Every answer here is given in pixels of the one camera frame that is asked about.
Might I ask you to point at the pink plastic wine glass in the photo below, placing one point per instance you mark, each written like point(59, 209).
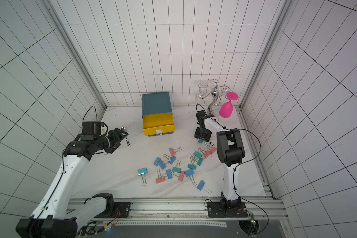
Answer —
point(227, 108)

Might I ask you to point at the clear wine glass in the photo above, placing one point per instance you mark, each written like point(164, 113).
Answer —
point(201, 95)

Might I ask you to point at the pink clip lower centre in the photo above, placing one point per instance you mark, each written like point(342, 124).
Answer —
point(181, 176)

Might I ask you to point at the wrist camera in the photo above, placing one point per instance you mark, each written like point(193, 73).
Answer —
point(201, 116)
point(92, 128)

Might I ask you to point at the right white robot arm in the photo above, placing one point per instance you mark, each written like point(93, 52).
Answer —
point(230, 151)

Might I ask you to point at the blue clip lower right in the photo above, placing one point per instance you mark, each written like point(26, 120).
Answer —
point(189, 173)

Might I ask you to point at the yellow top drawer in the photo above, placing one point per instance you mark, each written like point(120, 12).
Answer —
point(157, 124)

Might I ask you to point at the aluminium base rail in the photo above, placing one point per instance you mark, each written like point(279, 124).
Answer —
point(192, 211)

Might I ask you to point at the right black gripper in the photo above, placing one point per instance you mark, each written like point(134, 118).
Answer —
point(202, 131)

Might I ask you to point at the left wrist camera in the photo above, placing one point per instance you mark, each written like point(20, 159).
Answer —
point(92, 128)

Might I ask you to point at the blue clip lower centre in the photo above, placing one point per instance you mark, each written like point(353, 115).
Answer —
point(169, 174)

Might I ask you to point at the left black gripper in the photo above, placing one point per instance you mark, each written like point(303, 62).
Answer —
point(117, 138)

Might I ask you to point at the teal clip mid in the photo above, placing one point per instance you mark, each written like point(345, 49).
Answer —
point(192, 164)
point(198, 154)
point(199, 162)

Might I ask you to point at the pink clip right pair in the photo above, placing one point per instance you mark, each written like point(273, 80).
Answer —
point(207, 154)

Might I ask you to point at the teal drawer cabinet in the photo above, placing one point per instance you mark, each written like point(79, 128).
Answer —
point(156, 103)

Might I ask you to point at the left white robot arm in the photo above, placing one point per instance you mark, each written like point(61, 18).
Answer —
point(50, 219)

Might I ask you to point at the pink clip front left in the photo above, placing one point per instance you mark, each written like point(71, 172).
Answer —
point(160, 178)

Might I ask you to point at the chrome glass rack stand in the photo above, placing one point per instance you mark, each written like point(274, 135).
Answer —
point(215, 90)

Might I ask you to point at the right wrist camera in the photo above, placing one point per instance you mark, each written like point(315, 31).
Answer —
point(201, 116)

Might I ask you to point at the blue clip front right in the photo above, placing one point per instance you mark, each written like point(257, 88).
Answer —
point(201, 186)

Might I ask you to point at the pink clip right upper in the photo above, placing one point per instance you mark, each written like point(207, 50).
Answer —
point(211, 149)

